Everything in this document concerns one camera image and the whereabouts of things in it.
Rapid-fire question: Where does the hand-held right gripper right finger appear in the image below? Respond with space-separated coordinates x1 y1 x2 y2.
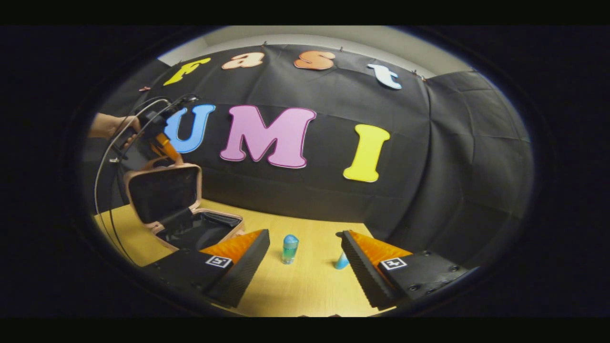
341 230 470 309

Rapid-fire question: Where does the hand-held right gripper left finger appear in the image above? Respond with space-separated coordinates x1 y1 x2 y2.
143 229 271 308

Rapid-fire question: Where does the pink suitcase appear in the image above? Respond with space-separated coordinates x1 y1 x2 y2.
124 160 246 252

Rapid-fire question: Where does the blue cap skin care bottle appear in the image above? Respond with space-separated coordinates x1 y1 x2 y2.
281 234 300 265

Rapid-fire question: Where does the black backdrop cloth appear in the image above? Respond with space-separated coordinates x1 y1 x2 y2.
83 44 534 267

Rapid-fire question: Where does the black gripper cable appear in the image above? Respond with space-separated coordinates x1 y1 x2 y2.
109 94 201 265

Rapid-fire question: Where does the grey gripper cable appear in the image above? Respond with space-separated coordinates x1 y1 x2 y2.
94 98 174 253

